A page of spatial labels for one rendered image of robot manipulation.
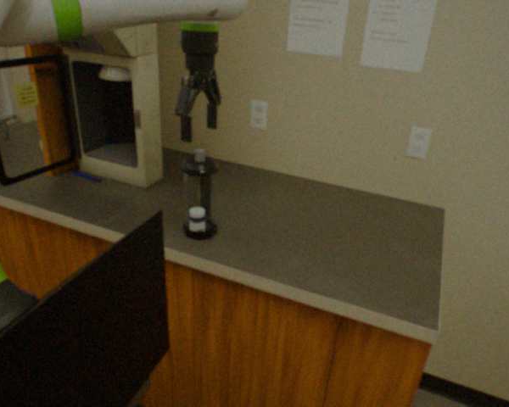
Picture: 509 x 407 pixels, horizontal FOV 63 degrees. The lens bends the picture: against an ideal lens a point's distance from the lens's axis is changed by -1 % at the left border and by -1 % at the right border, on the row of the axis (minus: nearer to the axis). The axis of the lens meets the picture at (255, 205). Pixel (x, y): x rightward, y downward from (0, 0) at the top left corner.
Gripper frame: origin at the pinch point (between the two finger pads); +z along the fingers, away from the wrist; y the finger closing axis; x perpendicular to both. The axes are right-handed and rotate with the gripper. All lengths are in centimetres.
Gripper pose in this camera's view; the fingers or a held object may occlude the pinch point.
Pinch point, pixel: (199, 131)
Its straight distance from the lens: 118.2
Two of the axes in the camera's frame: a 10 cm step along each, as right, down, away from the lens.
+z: -0.6, 8.8, 4.6
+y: -4.1, 4.0, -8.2
